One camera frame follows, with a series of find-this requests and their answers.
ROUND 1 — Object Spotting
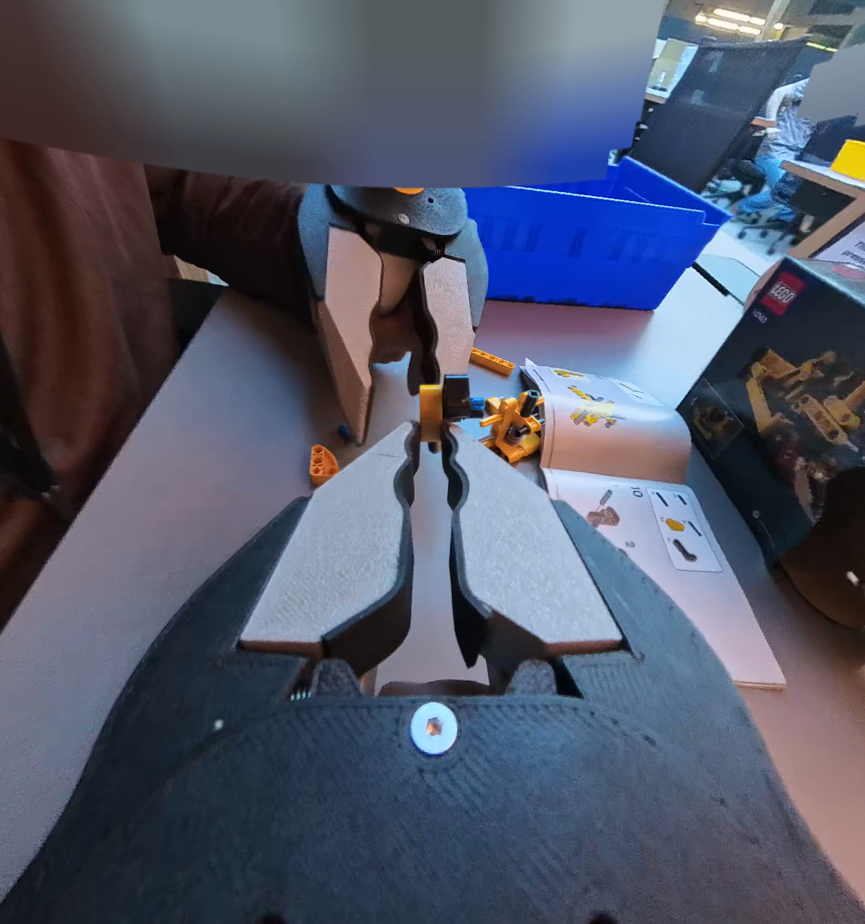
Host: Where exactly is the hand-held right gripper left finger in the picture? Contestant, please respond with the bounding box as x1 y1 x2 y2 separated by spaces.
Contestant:
238 421 416 676

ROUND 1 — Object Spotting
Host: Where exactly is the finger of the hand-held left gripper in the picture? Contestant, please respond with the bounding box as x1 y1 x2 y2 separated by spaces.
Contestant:
406 256 478 396
316 224 384 445

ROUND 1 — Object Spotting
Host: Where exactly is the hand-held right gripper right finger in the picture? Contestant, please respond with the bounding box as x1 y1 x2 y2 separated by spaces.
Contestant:
441 422 625 669

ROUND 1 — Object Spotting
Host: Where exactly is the yellow-black LEGO piece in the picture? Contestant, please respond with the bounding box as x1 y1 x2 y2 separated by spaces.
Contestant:
443 374 488 421

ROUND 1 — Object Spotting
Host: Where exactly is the person's left forearm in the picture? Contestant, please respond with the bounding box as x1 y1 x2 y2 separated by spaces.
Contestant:
147 165 314 308

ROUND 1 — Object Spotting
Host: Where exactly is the yellow lego subassembly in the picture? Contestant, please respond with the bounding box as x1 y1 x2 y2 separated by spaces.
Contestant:
479 390 546 463

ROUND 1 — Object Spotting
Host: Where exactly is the lego instruction booklet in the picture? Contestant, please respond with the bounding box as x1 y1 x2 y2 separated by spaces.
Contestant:
519 359 788 691

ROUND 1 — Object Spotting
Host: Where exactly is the dark lego set box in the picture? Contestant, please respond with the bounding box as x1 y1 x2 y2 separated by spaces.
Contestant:
676 256 865 630

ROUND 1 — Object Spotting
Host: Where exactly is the person's left hand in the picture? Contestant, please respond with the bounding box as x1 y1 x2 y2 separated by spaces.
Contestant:
373 310 420 366

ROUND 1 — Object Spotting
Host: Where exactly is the blue plastic bin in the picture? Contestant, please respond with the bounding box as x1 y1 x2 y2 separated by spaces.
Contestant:
461 155 734 312

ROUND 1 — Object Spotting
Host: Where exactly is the black office chair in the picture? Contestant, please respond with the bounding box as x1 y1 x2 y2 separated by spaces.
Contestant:
629 36 809 193

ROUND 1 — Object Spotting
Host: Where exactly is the cardboard sign with printed sheet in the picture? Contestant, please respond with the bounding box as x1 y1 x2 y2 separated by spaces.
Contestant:
788 186 865 291

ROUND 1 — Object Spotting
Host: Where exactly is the black shoulder strap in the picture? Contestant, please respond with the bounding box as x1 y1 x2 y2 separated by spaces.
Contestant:
0 267 69 521

